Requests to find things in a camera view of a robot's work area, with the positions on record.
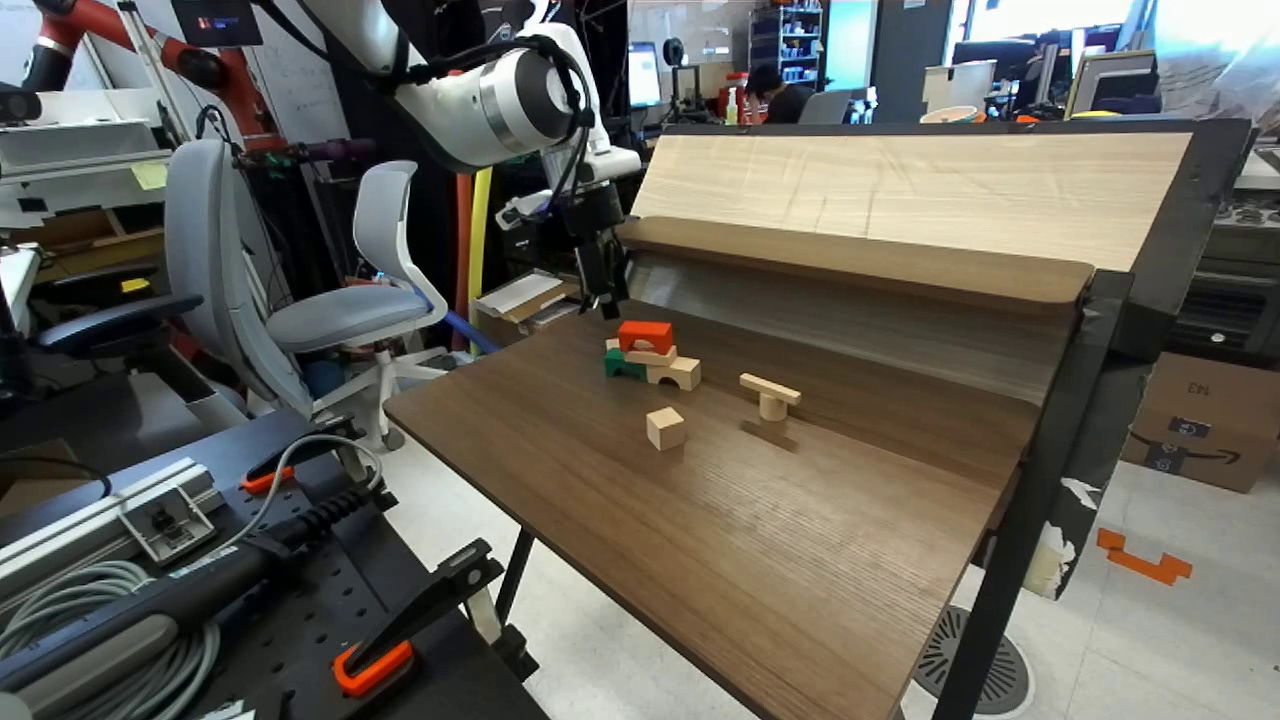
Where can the T-shaped wooden block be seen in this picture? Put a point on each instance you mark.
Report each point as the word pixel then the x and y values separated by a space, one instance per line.
pixel 768 395

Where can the orange block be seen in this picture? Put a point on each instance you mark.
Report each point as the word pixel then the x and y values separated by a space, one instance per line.
pixel 644 334

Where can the grey office chair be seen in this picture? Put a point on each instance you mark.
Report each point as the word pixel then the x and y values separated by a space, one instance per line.
pixel 220 266

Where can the round floor grate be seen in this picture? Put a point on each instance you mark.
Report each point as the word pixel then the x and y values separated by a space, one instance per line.
pixel 972 666

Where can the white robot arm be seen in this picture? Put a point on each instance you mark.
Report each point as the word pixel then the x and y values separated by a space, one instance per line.
pixel 480 100

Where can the thin flat wooden block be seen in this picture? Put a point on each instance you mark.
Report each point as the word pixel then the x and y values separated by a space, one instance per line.
pixel 648 356

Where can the aluminium extrusion rail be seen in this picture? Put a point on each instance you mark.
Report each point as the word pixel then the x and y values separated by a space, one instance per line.
pixel 81 512

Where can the green block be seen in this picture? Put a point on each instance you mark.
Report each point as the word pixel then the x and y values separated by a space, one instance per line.
pixel 619 364

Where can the blue tube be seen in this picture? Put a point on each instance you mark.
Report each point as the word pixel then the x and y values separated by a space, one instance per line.
pixel 468 334

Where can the yellow post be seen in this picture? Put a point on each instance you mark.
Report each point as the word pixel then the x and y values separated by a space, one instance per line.
pixel 478 240

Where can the red robot arm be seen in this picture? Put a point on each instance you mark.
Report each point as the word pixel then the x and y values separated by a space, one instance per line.
pixel 104 32

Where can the black perforated breadboard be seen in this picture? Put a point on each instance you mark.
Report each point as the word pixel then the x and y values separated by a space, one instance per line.
pixel 306 600

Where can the small wooden cube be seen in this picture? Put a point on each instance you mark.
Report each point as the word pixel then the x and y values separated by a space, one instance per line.
pixel 664 430

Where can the white office chair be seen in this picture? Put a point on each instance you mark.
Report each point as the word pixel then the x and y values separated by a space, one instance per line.
pixel 380 225

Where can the light wooden back panel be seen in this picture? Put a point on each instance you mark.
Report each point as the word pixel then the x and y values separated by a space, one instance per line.
pixel 933 194

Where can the brown wooden shelf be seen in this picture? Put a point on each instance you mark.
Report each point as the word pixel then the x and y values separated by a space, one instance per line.
pixel 866 260

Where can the grey back panel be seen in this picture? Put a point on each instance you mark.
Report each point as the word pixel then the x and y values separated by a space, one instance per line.
pixel 855 323

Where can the brown cardboard box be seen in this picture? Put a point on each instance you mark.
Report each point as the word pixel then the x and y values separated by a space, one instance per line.
pixel 1206 412

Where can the arch shaped wooden block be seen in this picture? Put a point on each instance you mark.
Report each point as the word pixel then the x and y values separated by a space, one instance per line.
pixel 677 373

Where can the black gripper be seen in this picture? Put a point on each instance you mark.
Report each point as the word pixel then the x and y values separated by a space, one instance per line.
pixel 598 233

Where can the brown boards stack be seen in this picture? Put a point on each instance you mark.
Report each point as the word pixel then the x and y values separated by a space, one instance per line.
pixel 527 300

